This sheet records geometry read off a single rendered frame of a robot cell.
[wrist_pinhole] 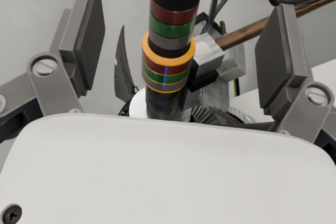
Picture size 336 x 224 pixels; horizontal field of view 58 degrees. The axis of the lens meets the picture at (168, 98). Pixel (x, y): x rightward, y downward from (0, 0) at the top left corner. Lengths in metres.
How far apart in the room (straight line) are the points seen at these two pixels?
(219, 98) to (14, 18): 2.08
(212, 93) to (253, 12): 2.00
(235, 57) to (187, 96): 0.52
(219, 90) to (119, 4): 1.89
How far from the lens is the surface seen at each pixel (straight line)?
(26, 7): 2.69
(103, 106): 2.02
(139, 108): 0.34
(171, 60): 0.23
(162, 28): 0.21
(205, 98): 0.74
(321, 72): 0.74
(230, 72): 0.81
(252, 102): 0.79
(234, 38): 0.30
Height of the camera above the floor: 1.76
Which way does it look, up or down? 59 degrees down
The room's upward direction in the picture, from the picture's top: 9 degrees clockwise
